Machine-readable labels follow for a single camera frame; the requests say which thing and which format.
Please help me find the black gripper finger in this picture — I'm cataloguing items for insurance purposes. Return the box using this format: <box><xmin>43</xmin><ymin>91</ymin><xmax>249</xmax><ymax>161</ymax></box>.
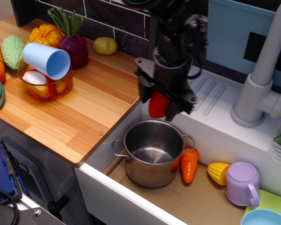
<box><xmin>138</xmin><ymin>75</ymin><xmax>155</xmax><ymax>103</ymax></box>
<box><xmin>166</xmin><ymin>102</ymin><xmax>183</xmax><ymax>122</ymax></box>

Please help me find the black metal gripper body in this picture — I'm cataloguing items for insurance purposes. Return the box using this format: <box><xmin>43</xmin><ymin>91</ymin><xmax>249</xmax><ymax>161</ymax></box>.
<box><xmin>135</xmin><ymin>47</ymin><xmax>197</xmax><ymax>114</ymax></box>

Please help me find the red toy strawberry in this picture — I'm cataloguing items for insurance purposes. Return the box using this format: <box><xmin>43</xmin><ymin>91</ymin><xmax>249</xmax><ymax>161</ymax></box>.
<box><xmin>148</xmin><ymin>90</ymin><xmax>169</xmax><ymax>119</ymax></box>

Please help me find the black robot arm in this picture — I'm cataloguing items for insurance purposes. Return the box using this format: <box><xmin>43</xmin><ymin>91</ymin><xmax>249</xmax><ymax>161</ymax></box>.
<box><xmin>124</xmin><ymin>0</ymin><xmax>208</xmax><ymax>121</ymax></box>

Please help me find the stainless steel pot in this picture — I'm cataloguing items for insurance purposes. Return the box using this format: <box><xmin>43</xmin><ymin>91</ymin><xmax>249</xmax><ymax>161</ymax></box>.
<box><xmin>120</xmin><ymin>120</ymin><xmax>186</xmax><ymax>188</ymax></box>

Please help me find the wooden counter top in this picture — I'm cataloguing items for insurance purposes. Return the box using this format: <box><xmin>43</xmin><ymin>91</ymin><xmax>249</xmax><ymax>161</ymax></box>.
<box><xmin>0</xmin><ymin>15</ymin><xmax>152</xmax><ymax>168</ymax></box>

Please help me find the yellow toy potato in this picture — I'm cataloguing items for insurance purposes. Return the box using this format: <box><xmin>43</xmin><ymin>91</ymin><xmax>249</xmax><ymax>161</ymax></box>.
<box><xmin>93</xmin><ymin>37</ymin><xmax>118</xmax><ymax>55</ymax></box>

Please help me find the yellow toy corn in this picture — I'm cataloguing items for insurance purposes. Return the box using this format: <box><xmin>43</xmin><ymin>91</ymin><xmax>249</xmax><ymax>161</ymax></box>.
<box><xmin>207</xmin><ymin>162</ymin><xmax>230</xmax><ymax>186</ymax></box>

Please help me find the purple toy beet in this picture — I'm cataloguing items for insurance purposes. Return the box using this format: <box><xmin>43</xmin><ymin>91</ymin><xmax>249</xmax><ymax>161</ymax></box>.
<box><xmin>48</xmin><ymin>7</ymin><xmax>89</xmax><ymax>67</ymax></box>

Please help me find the grey toy faucet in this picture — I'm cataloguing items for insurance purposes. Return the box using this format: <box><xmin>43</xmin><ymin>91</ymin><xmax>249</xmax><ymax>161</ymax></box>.
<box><xmin>230</xmin><ymin>4</ymin><xmax>281</xmax><ymax>128</ymax></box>

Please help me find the white toy sink unit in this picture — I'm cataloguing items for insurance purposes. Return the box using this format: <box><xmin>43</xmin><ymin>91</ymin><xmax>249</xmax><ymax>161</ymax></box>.
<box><xmin>76</xmin><ymin>71</ymin><xmax>281</xmax><ymax>225</ymax></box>

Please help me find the light blue plastic cup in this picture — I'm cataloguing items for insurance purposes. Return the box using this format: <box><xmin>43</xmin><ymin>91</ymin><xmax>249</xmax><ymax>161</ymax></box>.
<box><xmin>23</xmin><ymin>42</ymin><xmax>71</xmax><ymax>80</ymax></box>

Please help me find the purple plastic mug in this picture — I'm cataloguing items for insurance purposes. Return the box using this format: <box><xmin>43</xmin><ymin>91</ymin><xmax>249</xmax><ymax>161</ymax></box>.
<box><xmin>226</xmin><ymin>162</ymin><xmax>260</xmax><ymax>208</ymax></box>

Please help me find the orange transparent bowl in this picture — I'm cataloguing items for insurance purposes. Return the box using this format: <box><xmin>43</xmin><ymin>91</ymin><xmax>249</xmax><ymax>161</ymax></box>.
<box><xmin>18</xmin><ymin>63</ymin><xmax>75</xmax><ymax>101</ymax></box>

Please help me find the orange toy pumpkin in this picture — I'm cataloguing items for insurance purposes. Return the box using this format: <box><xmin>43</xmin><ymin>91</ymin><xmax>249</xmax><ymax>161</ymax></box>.
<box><xmin>29</xmin><ymin>24</ymin><xmax>63</xmax><ymax>48</ymax></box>

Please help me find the white toy garlic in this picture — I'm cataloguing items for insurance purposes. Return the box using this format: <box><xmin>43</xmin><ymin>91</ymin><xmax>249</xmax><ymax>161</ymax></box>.
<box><xmin>22</xmin><ymin>70</ymin><xmax>47</xmax><ymax>85</ymax></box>

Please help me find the white plastic spatula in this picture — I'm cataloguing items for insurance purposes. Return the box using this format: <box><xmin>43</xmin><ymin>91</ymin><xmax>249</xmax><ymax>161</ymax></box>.
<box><xmin>270</xmin><ymin>141</ymin><xmax>281</xmax><ymax>165</ymax></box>

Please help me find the green plastic plate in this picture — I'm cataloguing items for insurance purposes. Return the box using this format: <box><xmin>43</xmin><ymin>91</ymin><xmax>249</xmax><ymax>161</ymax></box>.
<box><xmin>257</xmin><ymin>189</ymin><xmax>281</xmax><ymax>214</ymax></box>

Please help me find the light blue plastic bowl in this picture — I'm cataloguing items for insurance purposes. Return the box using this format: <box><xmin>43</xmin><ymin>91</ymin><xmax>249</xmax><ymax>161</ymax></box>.
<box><xmin>241</xmin><ymin>209</ymin><xmax>281</xmax><ymax>225</ymax></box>

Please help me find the green toy bitter melon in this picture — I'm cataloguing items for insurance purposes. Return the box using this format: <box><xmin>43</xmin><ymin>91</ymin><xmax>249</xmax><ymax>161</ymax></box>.
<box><xmin>1</xmin><ymin>35</ymin><xmax>25</xmax><ymax>70</ymax></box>

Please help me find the blue plastic clamp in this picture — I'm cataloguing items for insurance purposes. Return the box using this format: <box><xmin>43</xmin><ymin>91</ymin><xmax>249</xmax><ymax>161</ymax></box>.
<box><xmin>0</xmin><ymin>140</ymin><xmax>30</xmax><ymax>200</ymax></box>

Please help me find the black coiled cable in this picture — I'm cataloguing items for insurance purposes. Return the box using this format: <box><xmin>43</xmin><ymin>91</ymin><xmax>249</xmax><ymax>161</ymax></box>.
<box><xmin>0</xmin><ymin>188</ymin><xmax>19</xmax><ymax>225</ymax></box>

